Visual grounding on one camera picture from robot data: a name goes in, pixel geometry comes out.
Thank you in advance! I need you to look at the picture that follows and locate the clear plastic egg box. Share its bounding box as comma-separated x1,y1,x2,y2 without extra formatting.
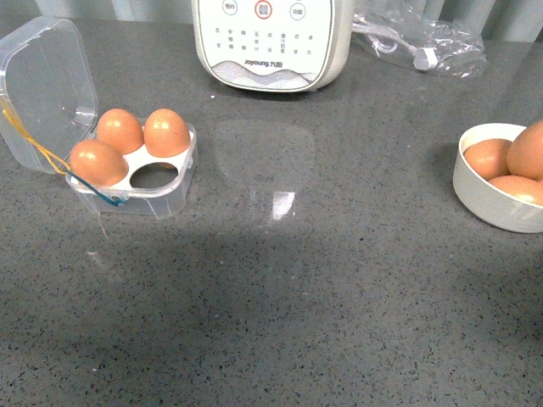
1,16,198,219

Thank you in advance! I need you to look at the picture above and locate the white power cable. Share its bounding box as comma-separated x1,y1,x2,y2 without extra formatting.
352,14,437,72

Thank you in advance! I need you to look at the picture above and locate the white Joyoung blender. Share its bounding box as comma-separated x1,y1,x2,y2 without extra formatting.
191,0,355,92

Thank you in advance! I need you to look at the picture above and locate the brown egg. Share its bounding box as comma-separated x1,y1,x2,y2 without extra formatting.
507,120,543,181
490,175,542,206
97,109,144,155
70,139,129,187
143,109,191,158
464,138,512,181

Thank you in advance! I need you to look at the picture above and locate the yellow string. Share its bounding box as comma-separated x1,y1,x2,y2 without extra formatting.
0,98,71,175

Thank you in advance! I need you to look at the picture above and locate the blue string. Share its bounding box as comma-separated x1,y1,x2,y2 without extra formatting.
69,170,128,209

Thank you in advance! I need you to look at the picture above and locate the white round bowl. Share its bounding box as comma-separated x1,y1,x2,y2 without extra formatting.
452,123,542,233

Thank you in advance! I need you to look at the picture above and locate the brown egg in bowl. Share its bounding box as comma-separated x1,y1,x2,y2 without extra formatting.
490,175,542,206
464,138,512,181

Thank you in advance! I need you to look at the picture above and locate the clear plastic bag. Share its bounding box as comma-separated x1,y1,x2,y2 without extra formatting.
352,1,487,79

